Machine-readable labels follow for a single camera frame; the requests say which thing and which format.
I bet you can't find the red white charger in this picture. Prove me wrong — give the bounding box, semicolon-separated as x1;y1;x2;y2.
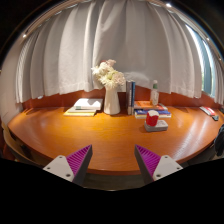
146;110;159;126

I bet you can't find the blue upright book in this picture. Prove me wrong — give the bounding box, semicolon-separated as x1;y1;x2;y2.
131;81;135;115

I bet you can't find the dark chair at left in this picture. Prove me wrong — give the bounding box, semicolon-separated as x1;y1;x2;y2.
0;120;44;167

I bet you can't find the white curtain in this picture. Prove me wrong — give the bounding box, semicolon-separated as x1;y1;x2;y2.
0;0;224;125

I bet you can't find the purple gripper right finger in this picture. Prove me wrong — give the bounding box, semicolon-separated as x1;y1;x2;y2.
134;145;182;184

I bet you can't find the clear plastic bottle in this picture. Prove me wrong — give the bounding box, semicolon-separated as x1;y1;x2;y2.
150;80;159;106

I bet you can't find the black object right edge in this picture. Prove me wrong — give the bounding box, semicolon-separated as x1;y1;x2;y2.
214;124;224;156

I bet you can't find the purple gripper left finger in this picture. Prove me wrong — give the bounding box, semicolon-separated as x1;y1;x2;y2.
44;145;93;186

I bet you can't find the blue book under stack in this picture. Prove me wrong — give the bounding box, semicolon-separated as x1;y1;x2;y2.
134;109;171;119

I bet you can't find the grey upright book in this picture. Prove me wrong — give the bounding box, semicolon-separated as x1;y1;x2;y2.
126;81;132;115

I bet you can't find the yellow book under stack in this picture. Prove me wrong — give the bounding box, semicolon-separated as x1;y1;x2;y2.
64;107;96;116

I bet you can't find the white book on stack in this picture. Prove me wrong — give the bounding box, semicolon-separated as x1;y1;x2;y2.
74;98;103;110

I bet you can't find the red notebook at right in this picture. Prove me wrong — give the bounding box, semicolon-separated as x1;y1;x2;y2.
200;106;216;116

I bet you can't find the white flower bouquet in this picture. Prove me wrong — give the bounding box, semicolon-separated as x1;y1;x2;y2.
92;59;126;89

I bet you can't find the orange book on stack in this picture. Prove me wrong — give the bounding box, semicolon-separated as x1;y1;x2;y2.
134;101;166;111

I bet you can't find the white ceramic vase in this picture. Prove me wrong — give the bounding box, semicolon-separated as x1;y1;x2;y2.
104;87;120;115

